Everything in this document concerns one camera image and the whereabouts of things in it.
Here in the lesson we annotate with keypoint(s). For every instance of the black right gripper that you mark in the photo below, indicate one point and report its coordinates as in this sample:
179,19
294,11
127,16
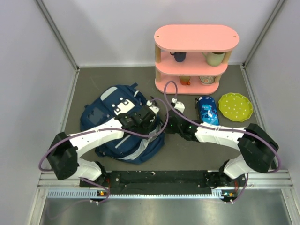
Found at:
168,129

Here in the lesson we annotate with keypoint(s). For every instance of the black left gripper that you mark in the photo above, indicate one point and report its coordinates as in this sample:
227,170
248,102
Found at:
150,124

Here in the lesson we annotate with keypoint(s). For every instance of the navy blue backpack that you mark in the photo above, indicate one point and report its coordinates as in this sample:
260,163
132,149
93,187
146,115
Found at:
115,100

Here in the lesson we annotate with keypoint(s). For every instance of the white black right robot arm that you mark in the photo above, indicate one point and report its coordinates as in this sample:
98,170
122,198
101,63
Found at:
256,147

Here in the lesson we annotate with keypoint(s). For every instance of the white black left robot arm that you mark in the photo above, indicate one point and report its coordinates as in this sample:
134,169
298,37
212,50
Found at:
66,150

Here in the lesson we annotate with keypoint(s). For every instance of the blue dinosaur pencil case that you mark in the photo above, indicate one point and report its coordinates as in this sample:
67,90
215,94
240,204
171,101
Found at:
207,110

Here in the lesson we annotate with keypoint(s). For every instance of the orange cup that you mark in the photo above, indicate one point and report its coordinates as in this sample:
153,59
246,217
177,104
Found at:
185,80

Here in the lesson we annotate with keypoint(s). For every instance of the patterned flower-shaped bowl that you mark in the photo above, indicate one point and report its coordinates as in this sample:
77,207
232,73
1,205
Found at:
207,80

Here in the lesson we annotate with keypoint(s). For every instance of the green polka dot plate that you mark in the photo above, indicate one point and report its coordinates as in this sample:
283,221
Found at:
235,107

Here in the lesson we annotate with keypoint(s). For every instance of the dark blue mug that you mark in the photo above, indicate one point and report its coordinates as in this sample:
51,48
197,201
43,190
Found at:
178,56

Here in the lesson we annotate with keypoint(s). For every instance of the pink three-tier shelf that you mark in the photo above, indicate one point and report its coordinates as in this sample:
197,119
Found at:
194,39

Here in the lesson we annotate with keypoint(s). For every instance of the pale green mug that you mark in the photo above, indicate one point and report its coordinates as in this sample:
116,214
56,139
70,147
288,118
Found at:
214,59

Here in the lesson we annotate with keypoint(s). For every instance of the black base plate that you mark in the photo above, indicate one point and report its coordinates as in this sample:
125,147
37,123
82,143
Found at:
169,182

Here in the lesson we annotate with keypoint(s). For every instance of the aluminium frame rail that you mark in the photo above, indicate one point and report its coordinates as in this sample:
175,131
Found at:
76,188

